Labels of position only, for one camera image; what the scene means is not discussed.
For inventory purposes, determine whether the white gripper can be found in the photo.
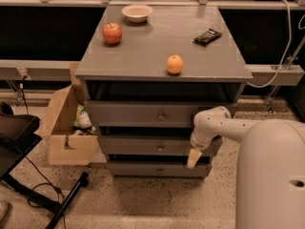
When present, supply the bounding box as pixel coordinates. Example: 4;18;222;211
187;132;213;169

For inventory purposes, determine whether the grey drawer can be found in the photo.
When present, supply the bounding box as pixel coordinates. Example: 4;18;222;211
107;162;212;177
85;100;236;128
97;135;223;157

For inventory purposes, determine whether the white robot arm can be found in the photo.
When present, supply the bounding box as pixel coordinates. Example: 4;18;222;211
187;106;305;229

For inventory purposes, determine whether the grey bottom drawer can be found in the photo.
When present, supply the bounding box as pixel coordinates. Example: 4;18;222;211
107;162;212;177

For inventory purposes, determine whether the grey drawer cabinet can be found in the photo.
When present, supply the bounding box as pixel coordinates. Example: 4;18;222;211
76;6;252;166

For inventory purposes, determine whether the grey top drawer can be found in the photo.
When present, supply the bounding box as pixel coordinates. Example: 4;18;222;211
85;100;236;128

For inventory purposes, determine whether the orange fruit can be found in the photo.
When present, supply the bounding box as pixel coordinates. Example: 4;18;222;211
166;55;183;74

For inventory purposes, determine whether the black stand leg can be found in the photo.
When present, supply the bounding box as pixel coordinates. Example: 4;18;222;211
46;173;89;229

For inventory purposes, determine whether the white green plush toy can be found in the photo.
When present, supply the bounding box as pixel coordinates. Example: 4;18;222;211
73;105;92;129

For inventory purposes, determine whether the black snack packet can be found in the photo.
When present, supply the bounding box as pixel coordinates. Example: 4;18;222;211
193;29;222;47

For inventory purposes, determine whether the cardboard box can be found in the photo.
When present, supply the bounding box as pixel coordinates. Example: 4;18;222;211
36;63;99;165

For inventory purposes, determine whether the red apple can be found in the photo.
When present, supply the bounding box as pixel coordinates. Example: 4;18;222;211
102;23;122;45

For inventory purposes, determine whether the white bowl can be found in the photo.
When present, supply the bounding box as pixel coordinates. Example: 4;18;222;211
122;5;153;23

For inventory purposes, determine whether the black floor cable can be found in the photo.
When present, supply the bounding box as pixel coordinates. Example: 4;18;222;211
24;156;67;229

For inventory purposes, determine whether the white cable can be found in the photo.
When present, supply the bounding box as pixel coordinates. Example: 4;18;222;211
246;0;293;89

